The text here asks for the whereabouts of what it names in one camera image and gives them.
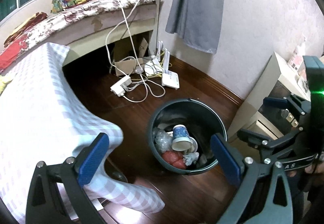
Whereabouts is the blue paper cup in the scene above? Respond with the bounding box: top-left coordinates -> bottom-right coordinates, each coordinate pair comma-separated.
171,124 -> 192,152

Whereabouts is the red wrapper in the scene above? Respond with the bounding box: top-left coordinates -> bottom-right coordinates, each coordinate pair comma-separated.
162,151 -> 187,169

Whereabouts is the clear plastic bag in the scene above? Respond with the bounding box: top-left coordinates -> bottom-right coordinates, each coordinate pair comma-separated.
152,128 -> 173,154

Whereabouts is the black round trash bin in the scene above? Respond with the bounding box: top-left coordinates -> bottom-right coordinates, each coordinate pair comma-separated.
147,99 -> 227,175

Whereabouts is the clear plastic cup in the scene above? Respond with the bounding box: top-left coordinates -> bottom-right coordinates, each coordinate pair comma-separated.
184,137 -> 198,154

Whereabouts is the white power strip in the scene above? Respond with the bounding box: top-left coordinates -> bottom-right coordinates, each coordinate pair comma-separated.
110,75 -> 132,97

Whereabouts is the checkered bed sheet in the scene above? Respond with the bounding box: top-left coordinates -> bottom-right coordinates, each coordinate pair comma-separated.
0,42 -> 166,224

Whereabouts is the brown cardboard box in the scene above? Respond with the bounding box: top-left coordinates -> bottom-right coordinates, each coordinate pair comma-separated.
113,36 -> 149,76

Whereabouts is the white antenna router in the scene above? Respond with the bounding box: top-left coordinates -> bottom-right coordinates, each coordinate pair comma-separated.
143,41 -> 170,78

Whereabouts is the white router box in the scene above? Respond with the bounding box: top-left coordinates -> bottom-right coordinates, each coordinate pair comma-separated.
161,71 -> 180,90

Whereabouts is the grey hanging cloth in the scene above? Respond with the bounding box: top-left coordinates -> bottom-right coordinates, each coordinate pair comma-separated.
165,0 -> 224,54

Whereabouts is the floral window seat cushion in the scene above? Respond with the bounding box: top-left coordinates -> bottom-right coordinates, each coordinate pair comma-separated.
0,0 -> 163,73

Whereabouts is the white hanging cable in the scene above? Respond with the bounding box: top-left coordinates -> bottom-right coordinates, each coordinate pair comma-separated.
105,0 -> 167,104

